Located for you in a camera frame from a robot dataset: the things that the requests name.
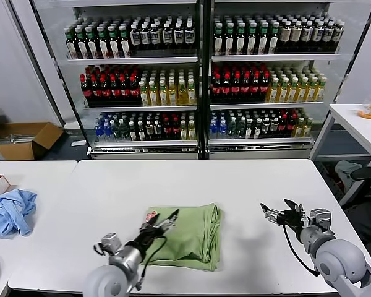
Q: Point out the green polo shirt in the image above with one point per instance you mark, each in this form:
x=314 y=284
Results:
x=191 y=244

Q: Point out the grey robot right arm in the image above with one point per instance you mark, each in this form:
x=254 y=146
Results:
x=337 y=260

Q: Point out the blue water bottle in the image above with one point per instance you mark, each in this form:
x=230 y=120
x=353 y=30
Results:
x=214 y=131
x=107 y=131
x=99 y=131
x=223 y=131

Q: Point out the red cap cola bottle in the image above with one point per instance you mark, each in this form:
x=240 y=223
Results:
x=168 y=131
x=106 y=92
x=235 y=91
x=282 y=128
x=264 y=91
x=176 y=131
x=226 y=91
x=291 y=128
x=96 y=92
x=115 y=92
x=124 y=92
x=244 y=91
x=216 y=91
x=86 y=92
x=254 y=91
x=133 y=92

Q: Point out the white metal cabinet shelf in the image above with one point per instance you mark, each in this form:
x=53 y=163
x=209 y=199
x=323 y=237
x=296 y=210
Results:
x=143 y=144
x=266 y=106
x=276 y=57
x=260 y=141
x=133 y=61
x=143 y=108

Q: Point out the yellow tea bottle white cap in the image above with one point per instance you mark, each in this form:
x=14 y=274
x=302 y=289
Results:
x=182 y=96
x=184 y=133
x=144 y=96
x=153 y=96
x=163 y=96
x=192 y=133
x=191 y=96
x=172 y=96

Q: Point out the silver metal parts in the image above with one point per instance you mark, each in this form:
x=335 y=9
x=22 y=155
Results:
x=19 y=139

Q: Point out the clear cup orange liquid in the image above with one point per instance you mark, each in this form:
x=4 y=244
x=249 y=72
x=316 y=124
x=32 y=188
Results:
x=367 y=114

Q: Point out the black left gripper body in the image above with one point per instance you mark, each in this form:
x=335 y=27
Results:
x=146 y=237

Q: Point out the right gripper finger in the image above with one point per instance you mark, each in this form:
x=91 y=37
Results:
x=272 y=216
x=296 y=208

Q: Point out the dark green water bottle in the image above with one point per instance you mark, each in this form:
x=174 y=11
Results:
x=241 y=130
x=232 y=130
x=115 y=131
x=123 y=131

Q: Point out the dark bottle beige label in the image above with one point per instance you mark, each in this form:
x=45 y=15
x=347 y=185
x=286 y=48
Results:
x=149 y=133
x=266 y=130
x=274 y=130
x=285 y=37
x=295 y=37
x=157 y=133

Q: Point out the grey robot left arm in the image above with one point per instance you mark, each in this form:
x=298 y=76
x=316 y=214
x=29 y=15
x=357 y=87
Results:
x=111 y=278

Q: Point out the white side table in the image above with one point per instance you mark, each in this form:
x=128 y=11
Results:
x=350 y=120

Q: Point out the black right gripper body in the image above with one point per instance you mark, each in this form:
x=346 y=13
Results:
x=295 y=222

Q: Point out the white flat floor object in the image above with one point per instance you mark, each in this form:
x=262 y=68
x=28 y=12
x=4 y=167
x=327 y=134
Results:
x=78 y=144

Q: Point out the black office chair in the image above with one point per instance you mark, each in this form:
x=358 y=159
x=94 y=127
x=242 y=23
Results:
x=368 y=173

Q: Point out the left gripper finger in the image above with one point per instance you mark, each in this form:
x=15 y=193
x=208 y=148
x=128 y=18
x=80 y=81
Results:
x=168 y=222
x=150 y=222

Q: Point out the glass door drinks cabinet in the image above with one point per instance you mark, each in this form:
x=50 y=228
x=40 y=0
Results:
x=260 y=153
x=143 y=154

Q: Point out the yellow tea bottle green cap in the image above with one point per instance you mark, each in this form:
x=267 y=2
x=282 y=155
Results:
x=273 y=92
x=307 y=130
x=293 y=92
x=320 y=92
x=283 y=92
x=299 y=130
x=302 y=92
x=312 y=92

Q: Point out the grey green garment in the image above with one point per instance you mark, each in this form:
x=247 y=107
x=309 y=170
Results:
x=346 y=173

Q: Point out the open cardboard box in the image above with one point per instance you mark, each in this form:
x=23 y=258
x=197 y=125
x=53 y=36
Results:
x=19 y=152

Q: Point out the crumpled light blue shirt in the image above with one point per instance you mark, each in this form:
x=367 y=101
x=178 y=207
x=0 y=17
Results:
x=10 y=216

